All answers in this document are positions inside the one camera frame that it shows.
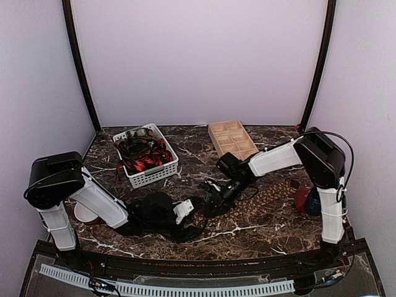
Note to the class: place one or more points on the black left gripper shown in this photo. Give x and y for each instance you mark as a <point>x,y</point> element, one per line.
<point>182,234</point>

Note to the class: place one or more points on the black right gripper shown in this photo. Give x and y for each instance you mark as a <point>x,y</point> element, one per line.
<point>221,204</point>

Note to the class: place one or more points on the brown floral tie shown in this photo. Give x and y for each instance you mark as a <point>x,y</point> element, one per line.
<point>248,209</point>

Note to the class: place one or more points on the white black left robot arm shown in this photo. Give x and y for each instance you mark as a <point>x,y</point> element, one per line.
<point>57,178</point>

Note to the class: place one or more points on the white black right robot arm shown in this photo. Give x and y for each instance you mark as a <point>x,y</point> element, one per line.
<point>324,162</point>

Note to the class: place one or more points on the wooden compartment tray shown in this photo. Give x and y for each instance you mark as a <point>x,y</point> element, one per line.
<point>231,136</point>

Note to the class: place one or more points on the white perforated plastic basket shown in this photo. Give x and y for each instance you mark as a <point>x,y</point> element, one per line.
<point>157,173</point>

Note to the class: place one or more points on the orange navy striped tie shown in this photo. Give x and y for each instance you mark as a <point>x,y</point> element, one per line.
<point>139,155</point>

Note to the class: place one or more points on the red saucer plate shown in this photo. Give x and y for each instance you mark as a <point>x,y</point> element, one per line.
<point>300,198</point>

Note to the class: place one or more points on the blue mug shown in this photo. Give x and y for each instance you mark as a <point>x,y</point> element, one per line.
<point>312,204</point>

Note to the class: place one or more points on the orange white bowl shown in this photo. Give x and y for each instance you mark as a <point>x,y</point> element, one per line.
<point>84,215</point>

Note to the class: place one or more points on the green patterned tie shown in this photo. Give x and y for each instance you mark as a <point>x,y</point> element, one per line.
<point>141,133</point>

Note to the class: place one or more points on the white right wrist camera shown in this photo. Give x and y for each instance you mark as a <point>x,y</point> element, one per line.
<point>210,186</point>

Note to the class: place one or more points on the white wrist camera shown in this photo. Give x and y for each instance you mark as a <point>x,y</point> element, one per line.
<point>182,210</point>
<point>210,186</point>

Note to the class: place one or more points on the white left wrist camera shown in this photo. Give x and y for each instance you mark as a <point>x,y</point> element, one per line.
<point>182,210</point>

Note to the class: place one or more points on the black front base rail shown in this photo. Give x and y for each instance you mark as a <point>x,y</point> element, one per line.
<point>298,266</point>

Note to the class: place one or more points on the black right frame post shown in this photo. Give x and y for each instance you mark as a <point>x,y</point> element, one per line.
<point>320,64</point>

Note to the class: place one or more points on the black frame post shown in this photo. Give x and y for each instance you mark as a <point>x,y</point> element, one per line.
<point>78,63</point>
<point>320,64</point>

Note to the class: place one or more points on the black left frame post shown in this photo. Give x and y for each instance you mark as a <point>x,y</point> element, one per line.
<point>78,63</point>

